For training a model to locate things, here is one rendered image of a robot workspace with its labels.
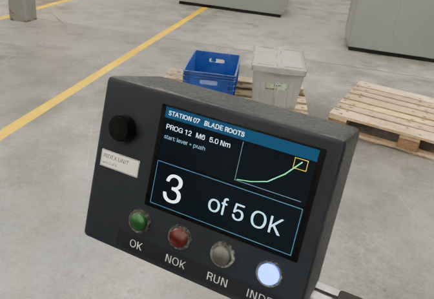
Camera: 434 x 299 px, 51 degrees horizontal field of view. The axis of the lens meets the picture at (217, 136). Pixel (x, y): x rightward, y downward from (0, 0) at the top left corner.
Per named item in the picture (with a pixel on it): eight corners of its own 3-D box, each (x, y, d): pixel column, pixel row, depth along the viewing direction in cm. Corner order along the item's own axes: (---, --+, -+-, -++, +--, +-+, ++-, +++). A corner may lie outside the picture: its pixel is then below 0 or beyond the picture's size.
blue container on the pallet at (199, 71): (238, 79, 399) (240, 55, 389) (233, 104, 345) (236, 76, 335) (192, 73, 401) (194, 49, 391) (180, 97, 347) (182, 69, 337)
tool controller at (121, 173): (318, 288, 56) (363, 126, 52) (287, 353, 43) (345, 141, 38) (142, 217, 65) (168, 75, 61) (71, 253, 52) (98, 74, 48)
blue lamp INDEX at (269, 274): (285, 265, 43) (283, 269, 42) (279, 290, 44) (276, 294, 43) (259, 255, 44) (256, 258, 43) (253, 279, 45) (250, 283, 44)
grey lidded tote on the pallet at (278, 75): (296, 87, 396) (303, 49, 382) (300, 113, 341) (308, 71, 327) (249, 80, 398) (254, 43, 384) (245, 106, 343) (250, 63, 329)
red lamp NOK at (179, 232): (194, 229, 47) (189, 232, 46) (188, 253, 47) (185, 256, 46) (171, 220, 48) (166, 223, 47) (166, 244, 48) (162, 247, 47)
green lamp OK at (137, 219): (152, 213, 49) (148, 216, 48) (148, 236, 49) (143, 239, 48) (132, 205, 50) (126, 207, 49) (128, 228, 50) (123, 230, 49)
